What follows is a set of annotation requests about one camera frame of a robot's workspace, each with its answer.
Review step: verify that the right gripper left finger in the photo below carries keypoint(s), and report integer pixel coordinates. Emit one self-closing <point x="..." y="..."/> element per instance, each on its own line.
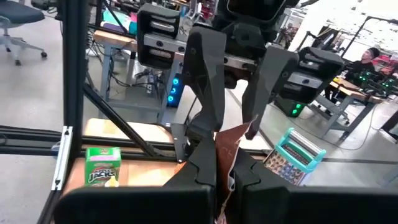
<point x="140" y="205"/>

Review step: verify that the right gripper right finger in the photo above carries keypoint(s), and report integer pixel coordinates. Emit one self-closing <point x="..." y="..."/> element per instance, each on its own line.
<point x="311" y="207"/>

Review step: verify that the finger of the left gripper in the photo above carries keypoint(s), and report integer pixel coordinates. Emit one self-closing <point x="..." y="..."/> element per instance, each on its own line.
<point x="270" y="81"/>
<point x="206" y="71"/>

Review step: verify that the brown taco seasoning packet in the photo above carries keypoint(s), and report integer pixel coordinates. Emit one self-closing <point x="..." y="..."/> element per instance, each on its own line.
<point x="227" y="146"/>

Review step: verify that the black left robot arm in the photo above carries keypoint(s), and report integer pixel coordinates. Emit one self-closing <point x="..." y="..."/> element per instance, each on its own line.
<point x="180" y="140"/>

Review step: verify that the computer tower blue lights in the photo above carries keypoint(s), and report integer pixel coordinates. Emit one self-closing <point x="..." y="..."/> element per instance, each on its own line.
<point x="175" y="90"/>

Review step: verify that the black box green lights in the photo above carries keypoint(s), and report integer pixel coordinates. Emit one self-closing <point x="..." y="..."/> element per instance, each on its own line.
<point x="295" y="109"/>

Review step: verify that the wooden table grey legs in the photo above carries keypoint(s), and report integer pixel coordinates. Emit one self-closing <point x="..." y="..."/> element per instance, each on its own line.
<point x="112" y="39"/>

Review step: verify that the green Apple Jacks box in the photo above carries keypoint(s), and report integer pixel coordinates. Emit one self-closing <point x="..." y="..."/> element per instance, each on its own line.
<point x="102" y="168"/>

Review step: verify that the person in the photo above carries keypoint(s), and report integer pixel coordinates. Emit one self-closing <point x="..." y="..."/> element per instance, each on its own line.
<point x="360" y="70"/>

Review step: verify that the dark blue office chair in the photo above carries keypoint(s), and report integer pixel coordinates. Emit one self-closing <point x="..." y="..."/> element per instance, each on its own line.
<point x="18" y="14"/>

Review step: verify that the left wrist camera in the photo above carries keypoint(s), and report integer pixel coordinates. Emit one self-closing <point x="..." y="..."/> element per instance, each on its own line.
<point x="255" y="9"/>

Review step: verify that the wooden workbench grey frame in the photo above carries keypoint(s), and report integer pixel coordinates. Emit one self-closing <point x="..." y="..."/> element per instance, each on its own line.
<point x="345" y="85"/>

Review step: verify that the silver aluminium bracket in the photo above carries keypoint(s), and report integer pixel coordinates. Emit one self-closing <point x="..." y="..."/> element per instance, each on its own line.
<point x="62" y="161"/>

